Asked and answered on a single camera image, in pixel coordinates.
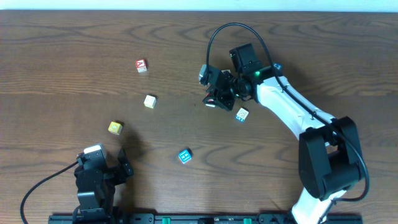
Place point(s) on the blue letter H block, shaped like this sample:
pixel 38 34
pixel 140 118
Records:
pixel 185 156

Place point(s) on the white block blue edge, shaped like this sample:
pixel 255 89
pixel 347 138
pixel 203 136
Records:
pixel 242 114

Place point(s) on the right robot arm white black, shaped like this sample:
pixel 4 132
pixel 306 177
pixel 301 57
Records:
pixel 330 160

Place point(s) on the yellow block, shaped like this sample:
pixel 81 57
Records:
pixel 115 128

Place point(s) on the red letter A block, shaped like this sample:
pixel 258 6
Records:
pixel 141 65

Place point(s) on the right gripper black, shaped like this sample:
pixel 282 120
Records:
pixel 220 90

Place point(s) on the red letter I block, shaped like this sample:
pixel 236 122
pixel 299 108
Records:
pixel 209 100

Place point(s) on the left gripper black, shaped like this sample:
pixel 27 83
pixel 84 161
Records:
pixel 111 173

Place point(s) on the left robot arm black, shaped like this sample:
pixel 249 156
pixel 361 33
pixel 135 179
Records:
pixel 97 210

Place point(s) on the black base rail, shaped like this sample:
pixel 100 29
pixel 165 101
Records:
pixel 148 218

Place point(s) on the cream plain block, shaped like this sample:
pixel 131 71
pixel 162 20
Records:
pixel 150 101

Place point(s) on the blue number 2 block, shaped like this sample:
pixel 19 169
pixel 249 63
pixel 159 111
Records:
pixel 277 66

